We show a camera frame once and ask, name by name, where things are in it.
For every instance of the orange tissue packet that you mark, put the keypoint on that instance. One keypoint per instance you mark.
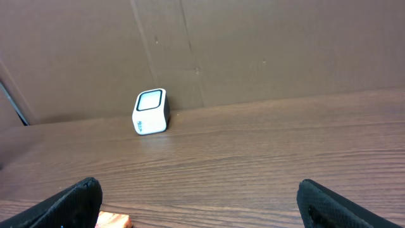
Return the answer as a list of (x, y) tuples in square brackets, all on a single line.
[(113, 220)]

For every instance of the white barcode scanner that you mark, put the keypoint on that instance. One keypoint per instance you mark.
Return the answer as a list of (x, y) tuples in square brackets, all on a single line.
[(151, 112)]

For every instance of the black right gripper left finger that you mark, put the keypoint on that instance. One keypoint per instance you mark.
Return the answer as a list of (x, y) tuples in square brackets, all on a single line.
[(75, 206)]

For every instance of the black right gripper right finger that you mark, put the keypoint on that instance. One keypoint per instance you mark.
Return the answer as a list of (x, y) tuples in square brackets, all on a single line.
[(320, 207)]

